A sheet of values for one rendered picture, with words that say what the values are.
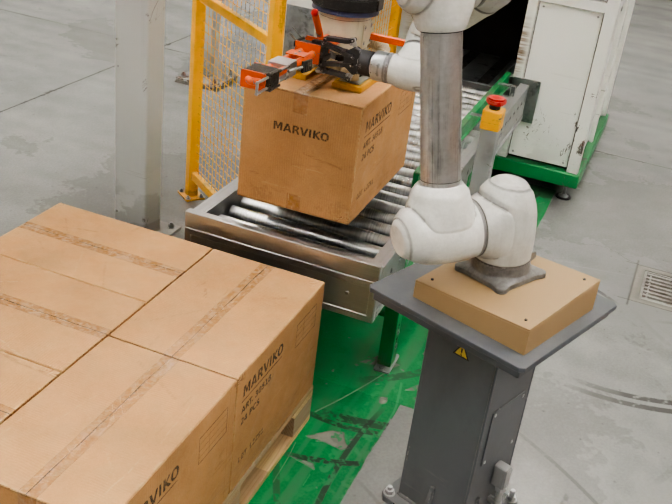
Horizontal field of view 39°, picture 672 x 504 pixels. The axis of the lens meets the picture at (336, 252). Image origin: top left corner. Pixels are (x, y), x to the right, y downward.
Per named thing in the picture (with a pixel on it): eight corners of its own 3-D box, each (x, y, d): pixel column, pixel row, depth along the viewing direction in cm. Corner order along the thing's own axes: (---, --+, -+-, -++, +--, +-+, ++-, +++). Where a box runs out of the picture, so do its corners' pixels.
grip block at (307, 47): (302, 52, 292) (304, 34, 290) (331, 59, 290) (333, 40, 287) (291, 58, 285) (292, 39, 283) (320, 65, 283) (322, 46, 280)
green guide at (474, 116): (503, 86, 496) (506, 70, 492) (522, 91, 493) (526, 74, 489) (410, 191, 362) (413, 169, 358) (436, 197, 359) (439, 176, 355)
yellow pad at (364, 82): (368, 63, 326) (370, 49, 324) (395, 69, 323) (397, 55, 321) (331, 87, 298) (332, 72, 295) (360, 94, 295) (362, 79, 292)
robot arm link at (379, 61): (384, 87, 276) (365, 82, 278) (394, 79, 284) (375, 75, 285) (388, 57, 272) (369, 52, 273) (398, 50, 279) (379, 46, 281)
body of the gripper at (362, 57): (370, 53, 274) (341, 47, 277) (367, 81, 278) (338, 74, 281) (379, 47, 280) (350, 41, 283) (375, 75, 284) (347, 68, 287)
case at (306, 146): (306, 141, 364) (317, 39, 345) (404, 165, 353) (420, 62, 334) (236, 195, 313) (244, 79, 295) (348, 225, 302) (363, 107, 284)
